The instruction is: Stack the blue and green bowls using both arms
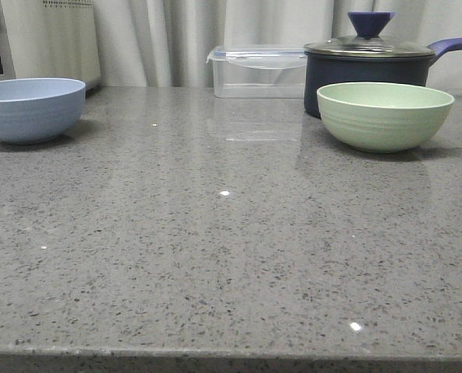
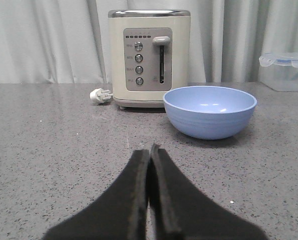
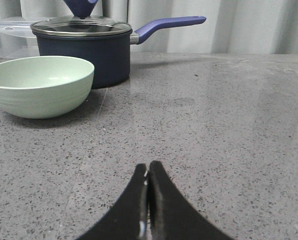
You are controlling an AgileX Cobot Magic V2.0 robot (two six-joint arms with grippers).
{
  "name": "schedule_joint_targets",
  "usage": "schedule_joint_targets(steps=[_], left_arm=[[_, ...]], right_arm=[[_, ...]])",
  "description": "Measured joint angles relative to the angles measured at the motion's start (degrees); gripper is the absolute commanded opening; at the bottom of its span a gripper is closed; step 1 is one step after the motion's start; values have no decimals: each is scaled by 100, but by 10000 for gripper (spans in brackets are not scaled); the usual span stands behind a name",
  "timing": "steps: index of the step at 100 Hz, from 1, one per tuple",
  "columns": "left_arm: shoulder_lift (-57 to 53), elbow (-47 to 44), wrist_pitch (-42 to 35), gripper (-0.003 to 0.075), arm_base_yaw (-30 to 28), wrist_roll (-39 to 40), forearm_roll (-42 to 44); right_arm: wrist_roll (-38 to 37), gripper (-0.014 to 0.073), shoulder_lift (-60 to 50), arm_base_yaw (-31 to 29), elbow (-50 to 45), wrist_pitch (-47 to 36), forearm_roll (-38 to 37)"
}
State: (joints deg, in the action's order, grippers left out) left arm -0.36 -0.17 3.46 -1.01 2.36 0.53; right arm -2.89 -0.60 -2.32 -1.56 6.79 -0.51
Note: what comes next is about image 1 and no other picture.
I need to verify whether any glass lid with blue knob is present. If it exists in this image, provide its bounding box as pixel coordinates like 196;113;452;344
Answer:
304;12;435;58

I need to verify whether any white curtain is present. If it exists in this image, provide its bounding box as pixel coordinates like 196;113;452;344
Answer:
94;1;462;87

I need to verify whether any dark blue saucepan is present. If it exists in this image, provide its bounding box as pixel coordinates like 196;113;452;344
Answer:
304;37;462;118

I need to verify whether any blue bowl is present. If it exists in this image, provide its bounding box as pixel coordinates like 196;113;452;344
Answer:
0;78;86;145

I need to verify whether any green bowl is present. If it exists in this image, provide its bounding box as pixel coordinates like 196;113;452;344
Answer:
317;82;455;153

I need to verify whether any clear plastic food container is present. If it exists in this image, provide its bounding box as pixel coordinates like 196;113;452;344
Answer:
207;44;307;99

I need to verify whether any white toaster appliance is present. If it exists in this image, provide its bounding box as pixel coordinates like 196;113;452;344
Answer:
0;1;101;89

